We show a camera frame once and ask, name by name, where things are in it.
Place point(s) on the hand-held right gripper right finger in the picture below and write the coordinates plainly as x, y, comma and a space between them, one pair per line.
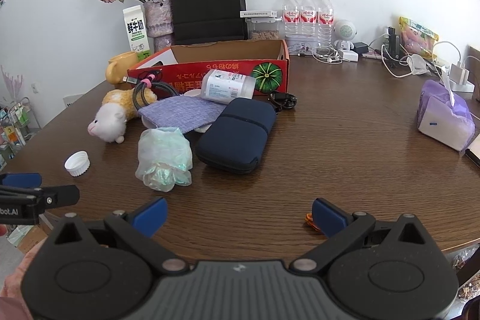
328, 217

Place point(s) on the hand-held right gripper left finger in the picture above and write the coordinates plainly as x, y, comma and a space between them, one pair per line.
150, 217

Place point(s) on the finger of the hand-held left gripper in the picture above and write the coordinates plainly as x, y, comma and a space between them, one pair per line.
20, 180
60, 195

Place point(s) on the white bottle cap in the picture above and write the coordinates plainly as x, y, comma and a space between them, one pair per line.
77, 164

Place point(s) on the iridescent plastic bag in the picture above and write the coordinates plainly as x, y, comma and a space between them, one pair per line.
163, 158

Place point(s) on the plush hamster toy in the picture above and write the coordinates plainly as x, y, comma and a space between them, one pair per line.
112, 115

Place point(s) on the purple knitted cloth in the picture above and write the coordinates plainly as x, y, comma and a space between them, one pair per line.
180, 112

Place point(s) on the navy zip case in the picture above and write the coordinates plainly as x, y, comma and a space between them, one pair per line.
236, 134

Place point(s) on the small black gadget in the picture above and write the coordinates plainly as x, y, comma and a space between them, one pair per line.
283, 100

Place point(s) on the white case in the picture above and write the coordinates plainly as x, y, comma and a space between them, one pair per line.
193, 93

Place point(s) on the white wet wipes canister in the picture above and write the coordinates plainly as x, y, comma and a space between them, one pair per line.
228, 85

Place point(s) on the red cardboard box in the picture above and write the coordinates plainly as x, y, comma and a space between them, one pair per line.
225, 55

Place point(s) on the small orange item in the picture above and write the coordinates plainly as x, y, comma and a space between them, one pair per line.
309, 220

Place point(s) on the brown cardboard carton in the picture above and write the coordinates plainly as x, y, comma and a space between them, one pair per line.
28, 237

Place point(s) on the pink dried grass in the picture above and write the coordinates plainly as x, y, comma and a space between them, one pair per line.
11, 82

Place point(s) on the yellow mug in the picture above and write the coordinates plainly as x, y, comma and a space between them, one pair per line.
120, 67

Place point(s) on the clear snack bag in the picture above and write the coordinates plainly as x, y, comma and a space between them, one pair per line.
467, 267

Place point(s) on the purple tissue pack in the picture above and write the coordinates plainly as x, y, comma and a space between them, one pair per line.
446, 117

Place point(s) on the dark notebook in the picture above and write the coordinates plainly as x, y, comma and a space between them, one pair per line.
474, 153

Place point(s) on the white earphones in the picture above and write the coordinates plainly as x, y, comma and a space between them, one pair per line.
326, 55

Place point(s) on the white charger box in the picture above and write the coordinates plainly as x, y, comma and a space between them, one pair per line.
349, 55

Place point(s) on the black power adapter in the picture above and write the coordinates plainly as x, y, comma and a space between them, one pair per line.
362, 48

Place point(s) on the printed tin box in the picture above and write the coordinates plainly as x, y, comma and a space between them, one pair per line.
302, 44

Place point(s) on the white green milk carton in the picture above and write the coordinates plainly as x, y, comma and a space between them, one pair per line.
135, 31

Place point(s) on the black upright device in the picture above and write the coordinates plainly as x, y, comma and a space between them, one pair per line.
393, 42

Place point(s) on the white round robot speaker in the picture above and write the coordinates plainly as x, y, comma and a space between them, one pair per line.
345, 31

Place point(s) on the clear jar of seeds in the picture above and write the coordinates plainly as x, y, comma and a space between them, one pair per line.
264, 30

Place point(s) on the purple speckled vase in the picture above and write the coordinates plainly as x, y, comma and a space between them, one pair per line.
159, 20

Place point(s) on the yellow snack packet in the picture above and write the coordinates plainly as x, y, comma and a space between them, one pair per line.
416, 35

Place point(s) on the flat white box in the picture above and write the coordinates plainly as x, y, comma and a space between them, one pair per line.
260, 14

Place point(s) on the brown board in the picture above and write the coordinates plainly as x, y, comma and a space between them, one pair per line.
474, 57

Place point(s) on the white wall socket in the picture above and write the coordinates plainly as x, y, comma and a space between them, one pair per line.
35, 87

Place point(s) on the white wall charger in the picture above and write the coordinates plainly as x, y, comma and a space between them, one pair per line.
462, 76

